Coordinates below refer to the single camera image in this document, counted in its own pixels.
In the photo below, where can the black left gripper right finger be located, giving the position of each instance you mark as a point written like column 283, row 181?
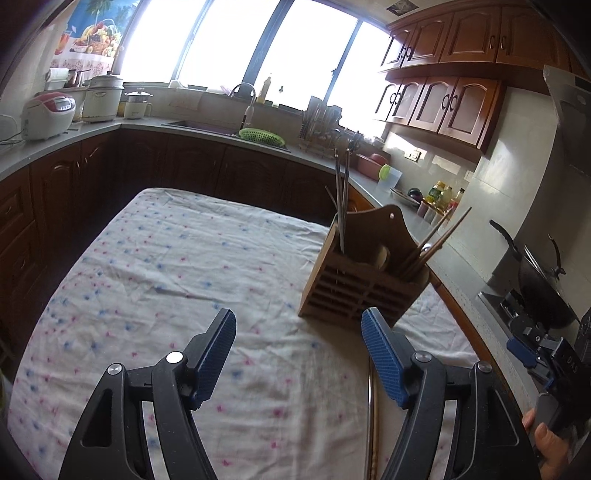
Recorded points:
column 488, row 441

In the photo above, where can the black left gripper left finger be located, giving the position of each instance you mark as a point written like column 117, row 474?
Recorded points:
column 110, row 441

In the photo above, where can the wooden utensil holder box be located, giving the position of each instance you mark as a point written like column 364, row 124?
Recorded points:
column 361, row 265

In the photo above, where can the person's right hand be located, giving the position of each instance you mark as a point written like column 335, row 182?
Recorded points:
column 555, row 451

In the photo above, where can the black wok with lid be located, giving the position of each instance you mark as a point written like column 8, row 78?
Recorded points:
column 539, row 286

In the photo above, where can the chopsticks lying on cloth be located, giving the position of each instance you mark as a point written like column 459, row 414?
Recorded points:
column 372, row 447

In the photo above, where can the chopstick in holder right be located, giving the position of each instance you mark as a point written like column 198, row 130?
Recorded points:
column 424, row 257

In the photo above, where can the floral white tablecloth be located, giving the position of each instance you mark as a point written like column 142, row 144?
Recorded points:
column 291, row 402

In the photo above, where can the yellow oil bottle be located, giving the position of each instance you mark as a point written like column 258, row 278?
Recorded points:
column 440, row 195

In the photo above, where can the plate with food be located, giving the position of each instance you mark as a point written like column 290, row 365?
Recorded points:
column 404, row 198

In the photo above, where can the clear jug green lid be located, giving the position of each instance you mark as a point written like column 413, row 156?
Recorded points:
column 389, row 177

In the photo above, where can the steel range hood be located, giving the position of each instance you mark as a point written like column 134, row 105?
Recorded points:
column 571, row 95

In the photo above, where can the wooden upper cabinets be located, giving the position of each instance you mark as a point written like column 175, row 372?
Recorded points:
column 447, row 67

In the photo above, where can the red white rice cooker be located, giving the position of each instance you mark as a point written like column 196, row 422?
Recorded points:
column 47, row 115

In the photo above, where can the dish drying rack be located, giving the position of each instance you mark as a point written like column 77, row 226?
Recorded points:
column 320, row 127

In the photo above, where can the green sink basket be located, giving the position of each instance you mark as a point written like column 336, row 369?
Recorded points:
column 261, row 136

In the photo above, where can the tropical fruit poster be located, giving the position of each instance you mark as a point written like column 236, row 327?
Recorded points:
column 93, row 35

